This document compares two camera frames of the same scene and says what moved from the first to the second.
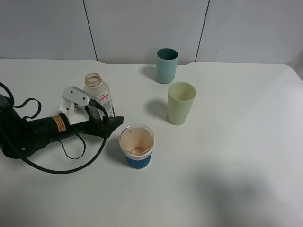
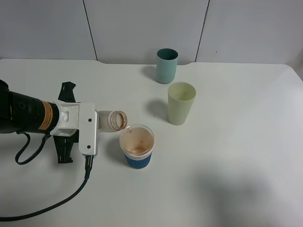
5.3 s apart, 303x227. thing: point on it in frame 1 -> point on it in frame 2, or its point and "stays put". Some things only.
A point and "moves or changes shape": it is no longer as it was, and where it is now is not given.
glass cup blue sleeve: [137, 142] stays put
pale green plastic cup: [181, 96] stays put
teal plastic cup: [166, 60] stays put
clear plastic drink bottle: [93, 87] moves or changes shape
